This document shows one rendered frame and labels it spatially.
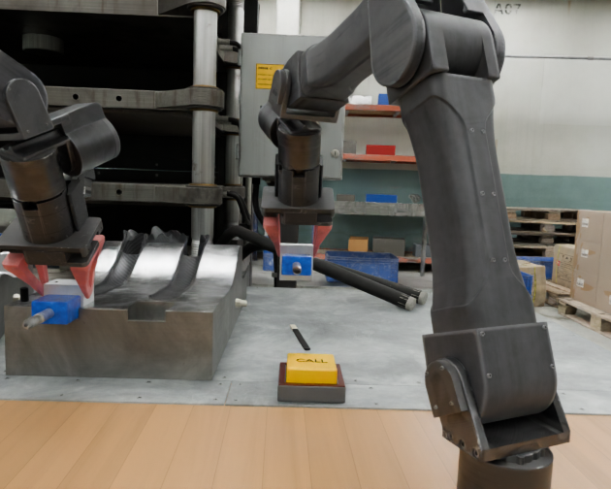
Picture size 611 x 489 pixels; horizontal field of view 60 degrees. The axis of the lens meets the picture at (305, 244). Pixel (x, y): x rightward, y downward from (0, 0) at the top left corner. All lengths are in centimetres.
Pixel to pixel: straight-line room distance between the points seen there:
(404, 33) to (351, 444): 38
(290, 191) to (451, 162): 35
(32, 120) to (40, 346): 29
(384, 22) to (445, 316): 24
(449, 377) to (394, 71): 24
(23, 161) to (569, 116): 767
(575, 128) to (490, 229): 764
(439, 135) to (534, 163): 739
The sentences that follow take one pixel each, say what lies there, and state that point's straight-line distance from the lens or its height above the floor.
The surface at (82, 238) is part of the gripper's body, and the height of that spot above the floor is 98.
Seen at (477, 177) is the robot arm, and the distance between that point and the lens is 42.
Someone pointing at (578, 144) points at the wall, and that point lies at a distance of 804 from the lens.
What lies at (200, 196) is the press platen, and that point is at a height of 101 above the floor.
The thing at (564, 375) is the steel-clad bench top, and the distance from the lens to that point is 85.
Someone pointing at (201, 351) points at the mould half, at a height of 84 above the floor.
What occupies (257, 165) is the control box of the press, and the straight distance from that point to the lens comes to 153.
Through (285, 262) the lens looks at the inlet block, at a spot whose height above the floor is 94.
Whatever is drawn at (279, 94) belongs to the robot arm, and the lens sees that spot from 67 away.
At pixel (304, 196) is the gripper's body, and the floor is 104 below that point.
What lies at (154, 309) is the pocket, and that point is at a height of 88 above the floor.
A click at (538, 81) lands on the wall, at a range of 793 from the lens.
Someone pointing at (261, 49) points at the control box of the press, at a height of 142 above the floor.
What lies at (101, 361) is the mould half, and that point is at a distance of 73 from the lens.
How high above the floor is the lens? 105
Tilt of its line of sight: 6 degrees down
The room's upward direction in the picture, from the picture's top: 2 degrees clockwise
